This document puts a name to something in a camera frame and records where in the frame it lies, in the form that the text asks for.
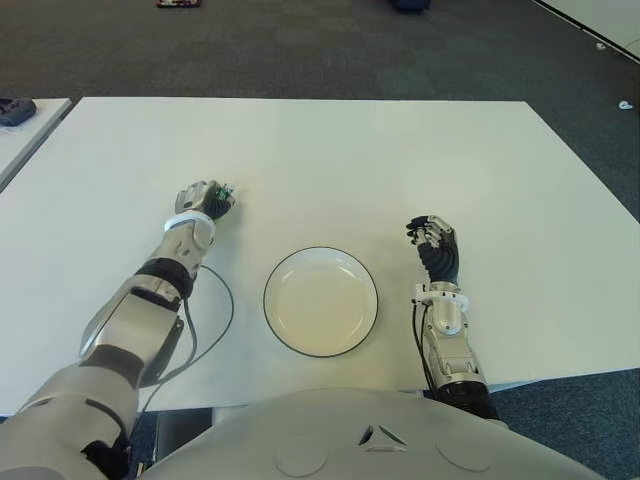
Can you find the white plate black rim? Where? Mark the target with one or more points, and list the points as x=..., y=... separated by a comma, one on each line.
x=320, y=302

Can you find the white desk with black edge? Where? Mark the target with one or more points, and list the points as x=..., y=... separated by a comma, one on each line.
x=605, y=20

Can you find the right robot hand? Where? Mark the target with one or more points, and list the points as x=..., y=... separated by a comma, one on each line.
x=442, y=252

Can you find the green toothpaste tube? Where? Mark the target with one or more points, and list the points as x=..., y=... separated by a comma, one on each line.
x=226, y=191

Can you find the red black floor object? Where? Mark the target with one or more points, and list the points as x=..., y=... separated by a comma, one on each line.
x=179, y=3

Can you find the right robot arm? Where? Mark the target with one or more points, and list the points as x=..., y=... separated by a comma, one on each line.
x=452, y=345

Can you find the dark blue floor object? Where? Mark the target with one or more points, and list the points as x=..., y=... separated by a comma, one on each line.
x=410, y=5

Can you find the grey robot torso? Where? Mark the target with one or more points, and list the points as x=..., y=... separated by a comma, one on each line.
x=370, y=440

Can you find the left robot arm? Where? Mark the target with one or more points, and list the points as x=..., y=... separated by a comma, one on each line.
x=135, y=320

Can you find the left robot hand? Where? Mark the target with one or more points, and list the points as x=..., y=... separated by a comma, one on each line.
x=197, y=197

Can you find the dark blue cloth bundle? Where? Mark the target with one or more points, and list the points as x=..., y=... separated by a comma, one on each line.
x=15, y=111

